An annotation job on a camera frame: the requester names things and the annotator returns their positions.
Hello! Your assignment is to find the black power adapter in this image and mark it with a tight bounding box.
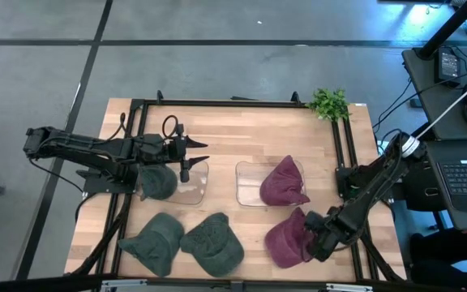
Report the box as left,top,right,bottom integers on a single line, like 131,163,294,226
437,47,461,84

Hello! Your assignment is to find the maroon cap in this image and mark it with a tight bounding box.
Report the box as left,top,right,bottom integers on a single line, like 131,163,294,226
263,206,316,269
259,154,311,207

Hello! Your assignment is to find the clear plastic bin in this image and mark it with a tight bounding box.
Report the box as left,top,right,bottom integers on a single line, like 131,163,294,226
234,159,308,208
135,159,210,205

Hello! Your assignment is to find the silver metal bracket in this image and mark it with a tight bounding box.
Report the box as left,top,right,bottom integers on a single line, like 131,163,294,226
100,278,148,292
325,282,375,292

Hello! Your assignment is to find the person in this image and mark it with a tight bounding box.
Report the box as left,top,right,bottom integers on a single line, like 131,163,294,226
409,228,467,291

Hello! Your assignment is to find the small green potted plant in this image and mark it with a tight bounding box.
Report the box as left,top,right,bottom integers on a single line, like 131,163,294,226
305,87,352,122

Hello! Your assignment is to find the dark green cap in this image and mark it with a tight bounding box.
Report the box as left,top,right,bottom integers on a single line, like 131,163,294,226
117,212,186,277
179,212,246,278
137,162,179,201

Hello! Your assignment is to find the black slanted pole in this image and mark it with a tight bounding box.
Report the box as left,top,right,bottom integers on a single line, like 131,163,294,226
417,0,467,61

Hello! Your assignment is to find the black side table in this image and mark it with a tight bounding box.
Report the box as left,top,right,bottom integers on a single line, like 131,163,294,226
401,45,467,141

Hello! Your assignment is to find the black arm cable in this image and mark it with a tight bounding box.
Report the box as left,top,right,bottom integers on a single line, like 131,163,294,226
111,112,127,141

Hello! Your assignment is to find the black aluminium table frame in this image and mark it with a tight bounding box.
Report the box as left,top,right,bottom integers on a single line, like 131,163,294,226
65,89,407,285

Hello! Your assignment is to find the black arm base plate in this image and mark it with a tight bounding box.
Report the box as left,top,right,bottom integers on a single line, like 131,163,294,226
76,167,137,195
335,165,365,200

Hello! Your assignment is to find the black power cable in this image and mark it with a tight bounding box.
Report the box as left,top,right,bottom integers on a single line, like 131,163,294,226
371,64,467,133

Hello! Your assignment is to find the white thin rod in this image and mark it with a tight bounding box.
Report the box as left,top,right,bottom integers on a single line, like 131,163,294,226
413,69,467,141

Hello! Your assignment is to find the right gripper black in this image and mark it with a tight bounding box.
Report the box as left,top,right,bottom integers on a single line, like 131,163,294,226
303,205,344,264

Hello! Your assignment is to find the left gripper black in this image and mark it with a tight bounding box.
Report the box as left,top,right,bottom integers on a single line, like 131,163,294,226
146,123,211,183

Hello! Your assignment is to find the black looped gripper cable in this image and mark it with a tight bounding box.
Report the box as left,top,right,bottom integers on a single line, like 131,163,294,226
161,114,180,140

